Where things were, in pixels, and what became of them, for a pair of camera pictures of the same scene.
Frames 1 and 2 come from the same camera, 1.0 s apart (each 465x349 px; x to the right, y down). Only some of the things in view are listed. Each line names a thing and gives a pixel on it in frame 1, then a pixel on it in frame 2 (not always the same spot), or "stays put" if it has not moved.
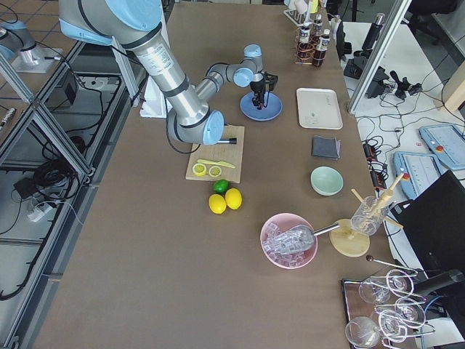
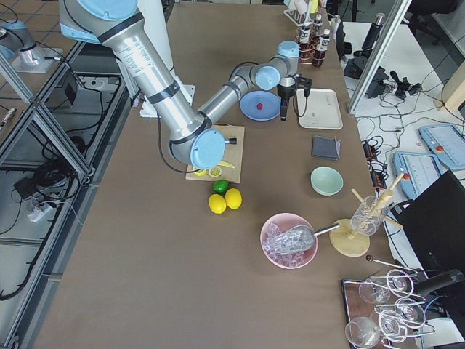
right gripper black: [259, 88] -> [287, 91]
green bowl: [326, 181] stays put
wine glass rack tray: [383, 308] stays put
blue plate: [272, 110] stays put
